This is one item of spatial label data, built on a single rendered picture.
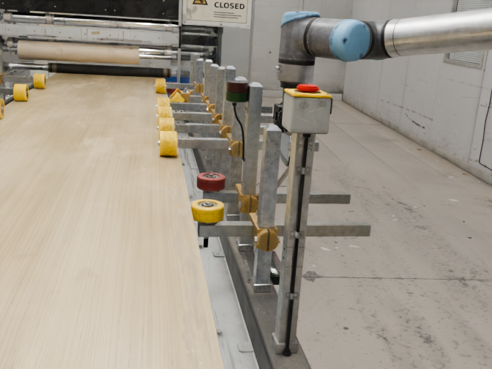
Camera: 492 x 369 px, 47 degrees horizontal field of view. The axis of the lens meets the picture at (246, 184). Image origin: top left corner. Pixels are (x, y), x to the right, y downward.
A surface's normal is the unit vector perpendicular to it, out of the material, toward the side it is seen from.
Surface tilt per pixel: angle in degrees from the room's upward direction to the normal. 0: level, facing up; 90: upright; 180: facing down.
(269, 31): 90
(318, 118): 90
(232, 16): 90
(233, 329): 0
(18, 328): 0
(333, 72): 90
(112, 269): 0
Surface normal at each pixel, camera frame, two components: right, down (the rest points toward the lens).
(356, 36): 0.62, 0.27
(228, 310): 0.06, -0.96
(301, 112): 0.16, 0.29
